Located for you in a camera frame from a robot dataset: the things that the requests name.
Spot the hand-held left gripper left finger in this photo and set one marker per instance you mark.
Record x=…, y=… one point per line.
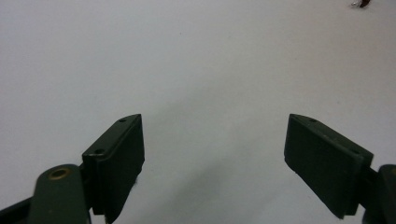
x=115, y=165

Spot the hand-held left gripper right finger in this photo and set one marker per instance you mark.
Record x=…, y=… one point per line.
x=323, y=161

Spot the small dark red object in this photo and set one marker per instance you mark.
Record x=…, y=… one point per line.
x=361, y=3

